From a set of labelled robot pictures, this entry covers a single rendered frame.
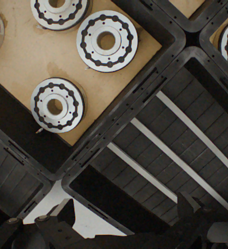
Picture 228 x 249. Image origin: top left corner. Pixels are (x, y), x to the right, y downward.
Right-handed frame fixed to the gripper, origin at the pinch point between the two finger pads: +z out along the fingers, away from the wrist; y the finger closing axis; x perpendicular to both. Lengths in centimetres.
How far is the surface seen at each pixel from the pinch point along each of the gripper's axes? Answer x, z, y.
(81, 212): -21, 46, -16
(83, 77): 16.3, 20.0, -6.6
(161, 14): 20.3, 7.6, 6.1
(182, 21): 19.3, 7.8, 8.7
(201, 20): 19.3, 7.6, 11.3
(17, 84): 16.8, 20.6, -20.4
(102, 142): 4.7, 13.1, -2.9
